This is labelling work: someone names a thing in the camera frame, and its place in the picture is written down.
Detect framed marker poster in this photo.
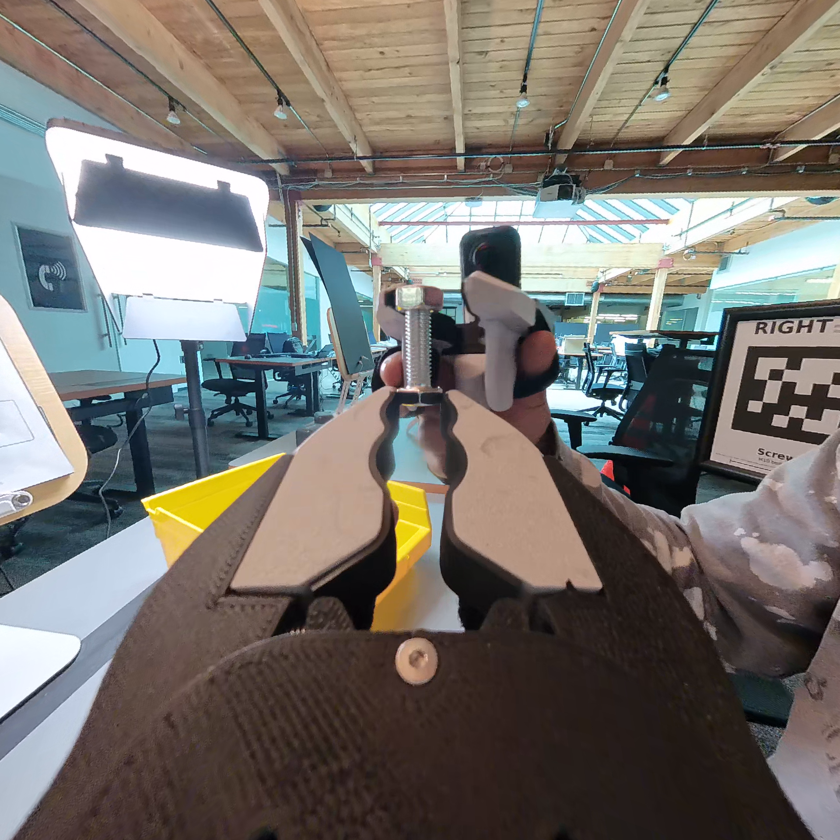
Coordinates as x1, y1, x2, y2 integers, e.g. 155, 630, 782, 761
697, 300, 840, 485

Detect printed instruction sheet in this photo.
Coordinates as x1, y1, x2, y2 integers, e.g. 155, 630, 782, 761
0, 341, 75, 496

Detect person's torso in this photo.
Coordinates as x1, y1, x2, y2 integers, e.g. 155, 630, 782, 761
764, 591, 840, 840

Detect studio light panel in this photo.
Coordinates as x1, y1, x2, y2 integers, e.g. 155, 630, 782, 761
45, 118, 271, 342

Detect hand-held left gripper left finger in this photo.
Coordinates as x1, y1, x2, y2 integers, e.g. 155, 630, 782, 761
231, 390, 399, 608

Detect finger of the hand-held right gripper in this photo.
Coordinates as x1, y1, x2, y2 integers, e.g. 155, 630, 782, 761
462, 271, 536, 413
375, 289, 406, 337

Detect ceiling projector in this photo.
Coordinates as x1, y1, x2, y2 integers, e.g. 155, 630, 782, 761
533, 172, 587, 219

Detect person's right forearm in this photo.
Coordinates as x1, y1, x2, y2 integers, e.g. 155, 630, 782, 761
554, 427, 840, 677

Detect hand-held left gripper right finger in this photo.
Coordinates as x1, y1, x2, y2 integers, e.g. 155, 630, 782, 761
438, 389, 605, 601

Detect black flag panel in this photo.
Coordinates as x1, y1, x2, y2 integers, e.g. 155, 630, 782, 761
301, 233, 376, 376

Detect yellow plastic bin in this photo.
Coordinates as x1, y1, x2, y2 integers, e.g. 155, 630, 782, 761
141, 453, 433, 632

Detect wooden board stand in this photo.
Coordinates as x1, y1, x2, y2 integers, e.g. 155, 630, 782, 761
327, 307, 375, 414

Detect dark wall picture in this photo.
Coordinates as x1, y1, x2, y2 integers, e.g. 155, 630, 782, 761
13, 223, 88, 312

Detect steel hex bolt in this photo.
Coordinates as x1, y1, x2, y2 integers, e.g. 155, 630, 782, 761
394, 307, 445, 409

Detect grey desk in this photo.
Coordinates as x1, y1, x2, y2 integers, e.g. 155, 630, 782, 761
228, 427, 309, 470

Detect black light stand pole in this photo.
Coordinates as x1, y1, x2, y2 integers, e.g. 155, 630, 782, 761
180, 340, 211, 480

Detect person's right hand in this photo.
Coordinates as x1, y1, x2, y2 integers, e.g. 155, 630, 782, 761
377, 330, 562, 483

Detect black office chair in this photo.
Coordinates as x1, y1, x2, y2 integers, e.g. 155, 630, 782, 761
550, 344, 719, 516
202, 333, 270, 427

